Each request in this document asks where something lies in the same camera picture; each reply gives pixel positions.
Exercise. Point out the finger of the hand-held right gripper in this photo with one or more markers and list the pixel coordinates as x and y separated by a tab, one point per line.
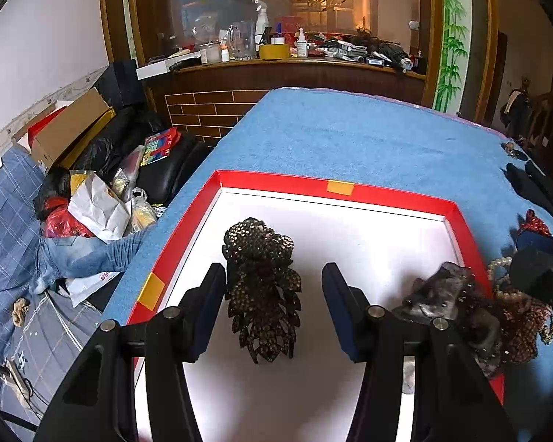
544	271

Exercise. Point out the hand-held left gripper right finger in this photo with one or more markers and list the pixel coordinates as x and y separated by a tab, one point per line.
338	304

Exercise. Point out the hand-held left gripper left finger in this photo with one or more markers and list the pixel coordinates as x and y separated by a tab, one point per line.
209	304

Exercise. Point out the red box with white inside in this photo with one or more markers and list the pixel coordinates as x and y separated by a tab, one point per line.
332	248

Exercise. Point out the black beaded leaf hair clip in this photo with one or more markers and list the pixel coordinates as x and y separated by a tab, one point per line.
262	285

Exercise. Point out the dark red beaded jewelry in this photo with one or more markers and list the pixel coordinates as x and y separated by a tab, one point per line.
525	331

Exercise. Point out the red polka-dot scrunchie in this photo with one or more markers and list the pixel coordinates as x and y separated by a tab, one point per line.
534	225

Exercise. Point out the black gloves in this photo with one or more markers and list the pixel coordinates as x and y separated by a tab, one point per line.
534	184

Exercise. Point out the grey furry hair clip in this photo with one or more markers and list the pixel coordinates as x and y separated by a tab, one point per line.
433	294

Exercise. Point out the small metal trinket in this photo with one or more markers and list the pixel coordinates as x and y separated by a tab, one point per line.
509	148

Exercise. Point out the black leather seat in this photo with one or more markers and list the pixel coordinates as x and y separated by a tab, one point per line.
170	175

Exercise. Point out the blue jeans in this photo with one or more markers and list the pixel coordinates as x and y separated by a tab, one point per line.
83	258

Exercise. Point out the white paper bag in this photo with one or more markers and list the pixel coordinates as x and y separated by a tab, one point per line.
96	207

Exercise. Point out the blue tablecloth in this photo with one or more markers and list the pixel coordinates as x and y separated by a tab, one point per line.
350	147

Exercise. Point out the colourful snack packet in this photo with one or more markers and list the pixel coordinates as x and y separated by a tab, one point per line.
159	147

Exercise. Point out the red plastic bag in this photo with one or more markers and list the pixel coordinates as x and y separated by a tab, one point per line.
62	225

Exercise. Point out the coat stand with bag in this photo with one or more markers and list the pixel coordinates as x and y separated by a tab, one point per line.
516	106

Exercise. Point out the blue plaid bedding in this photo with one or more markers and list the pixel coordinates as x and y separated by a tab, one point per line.
9	221

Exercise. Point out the brown cardboard box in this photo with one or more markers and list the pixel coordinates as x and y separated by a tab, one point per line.
69	124

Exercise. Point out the wooden counter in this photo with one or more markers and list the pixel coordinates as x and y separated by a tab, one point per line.
258	78

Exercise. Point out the white flat box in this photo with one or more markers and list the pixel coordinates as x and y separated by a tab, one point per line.
166	66

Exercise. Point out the black folded umbrella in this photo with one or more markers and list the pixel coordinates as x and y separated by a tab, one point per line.
389	55

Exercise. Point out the bamboo painted pillar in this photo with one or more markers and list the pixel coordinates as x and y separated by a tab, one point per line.
452	32

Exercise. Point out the yellow tape roll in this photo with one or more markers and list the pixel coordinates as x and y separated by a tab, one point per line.
273	52

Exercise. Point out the white pump bottle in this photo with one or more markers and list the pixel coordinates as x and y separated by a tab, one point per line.
301	46

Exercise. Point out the clear glass pitcher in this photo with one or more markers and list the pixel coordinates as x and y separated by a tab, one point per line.
242	41

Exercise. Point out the white spray bottle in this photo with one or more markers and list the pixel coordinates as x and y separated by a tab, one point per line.
261	23

